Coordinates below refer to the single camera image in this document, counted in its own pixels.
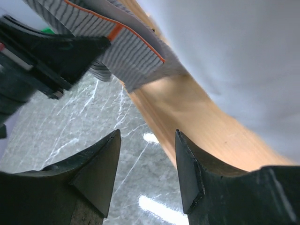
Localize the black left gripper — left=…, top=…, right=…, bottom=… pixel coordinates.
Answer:
left=0, top=15, right=111, bottom=122

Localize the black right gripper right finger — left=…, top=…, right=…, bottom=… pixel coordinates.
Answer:
left=175, top=131, right=300, bottom=225

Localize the striped grey boxer underwear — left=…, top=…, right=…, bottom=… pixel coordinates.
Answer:
left=26, top=0, right=186, bottom=92

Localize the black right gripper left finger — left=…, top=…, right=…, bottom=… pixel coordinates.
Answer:
left=0, top=130, right=121, bottom=225

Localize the wooden clothes rack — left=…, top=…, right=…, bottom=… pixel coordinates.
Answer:
left=124, top=0, right=300, bottom=171

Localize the green plastic tray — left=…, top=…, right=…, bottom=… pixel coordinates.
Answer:
left=42, top=28, right=55, bottom=34

